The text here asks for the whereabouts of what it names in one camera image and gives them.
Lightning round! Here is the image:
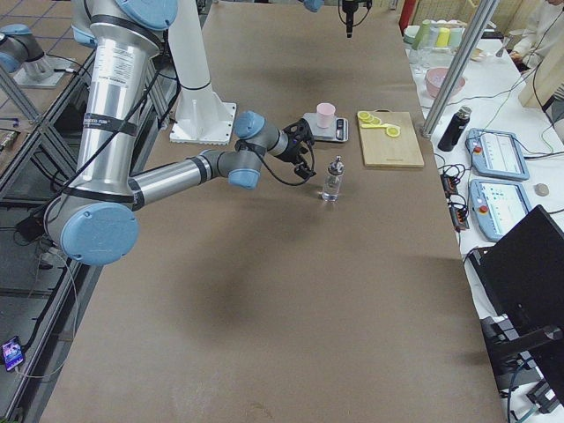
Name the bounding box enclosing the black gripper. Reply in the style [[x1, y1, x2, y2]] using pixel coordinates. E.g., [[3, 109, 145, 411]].
[[338, 0, 373, 38], [279, 118, 315, 179]]

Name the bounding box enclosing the pink plastic cup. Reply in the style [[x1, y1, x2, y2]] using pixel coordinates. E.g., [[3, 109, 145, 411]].
[[316, 102, 336, 129]]

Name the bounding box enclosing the glass sauce bottle steel spout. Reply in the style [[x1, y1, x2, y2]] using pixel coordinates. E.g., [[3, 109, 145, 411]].
[[321, 155, 345, 201]]

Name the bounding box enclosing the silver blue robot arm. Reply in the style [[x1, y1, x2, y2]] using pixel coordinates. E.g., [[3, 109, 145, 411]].
[[301, 0, 373, 39], [43, 1, 315, 266]]

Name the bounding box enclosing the silver electronic kitchen scale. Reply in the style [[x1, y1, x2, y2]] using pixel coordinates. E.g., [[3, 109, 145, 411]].
[[303, 113, 349, 143]]

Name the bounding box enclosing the green plastic cup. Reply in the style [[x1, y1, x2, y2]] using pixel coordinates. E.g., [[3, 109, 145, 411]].
[[412, 19, 433, 50]]

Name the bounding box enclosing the yellow plastic cup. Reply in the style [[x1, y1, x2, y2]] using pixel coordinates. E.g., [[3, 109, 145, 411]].
[[434, 27, 450, 48]]

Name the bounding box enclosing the light blue plastic cup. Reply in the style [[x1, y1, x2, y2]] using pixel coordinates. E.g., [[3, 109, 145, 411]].
[[448, 27, 464, 49]]

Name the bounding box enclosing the bamboo cutting board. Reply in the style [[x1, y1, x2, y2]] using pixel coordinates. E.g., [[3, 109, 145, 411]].
[[357, 110, 424, 168]]

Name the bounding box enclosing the yellow plastic knife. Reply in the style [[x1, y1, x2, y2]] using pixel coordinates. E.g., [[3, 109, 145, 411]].
[[360, 123, 389, 129]]

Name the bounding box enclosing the wine glass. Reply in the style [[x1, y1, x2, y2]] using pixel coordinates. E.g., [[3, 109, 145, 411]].
[[408, 47, 433, 74]]

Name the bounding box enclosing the pink bowl with ice cubes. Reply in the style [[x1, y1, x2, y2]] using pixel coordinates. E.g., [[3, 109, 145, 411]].
[[425, 67, 466, 99]]

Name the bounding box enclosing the black thermos bottle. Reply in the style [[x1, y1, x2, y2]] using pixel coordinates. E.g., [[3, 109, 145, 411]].
[[437, 106, 471, 152]]

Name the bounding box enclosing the person in white shirt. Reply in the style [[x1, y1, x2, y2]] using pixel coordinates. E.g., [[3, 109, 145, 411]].
[[510, 0, 564, 129]]

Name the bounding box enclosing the blue teach pendant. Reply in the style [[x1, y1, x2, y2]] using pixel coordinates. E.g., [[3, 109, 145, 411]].
[[465, 128, 530, 181], [469, 178, 532, 242]]

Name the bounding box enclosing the black monitor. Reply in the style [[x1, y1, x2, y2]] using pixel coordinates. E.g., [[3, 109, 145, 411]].
[[469, 205, 563, 400]]

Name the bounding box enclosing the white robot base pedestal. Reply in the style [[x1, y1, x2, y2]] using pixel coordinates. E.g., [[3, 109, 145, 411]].
[[168, 1, 236, 145]]

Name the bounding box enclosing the aluminium frame post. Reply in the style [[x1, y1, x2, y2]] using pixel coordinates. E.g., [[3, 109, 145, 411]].
[[421, 0, 500, 138]]

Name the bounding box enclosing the smartphone on cable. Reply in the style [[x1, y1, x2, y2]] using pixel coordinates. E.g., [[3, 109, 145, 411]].
[[1, 336, 25, 372]]

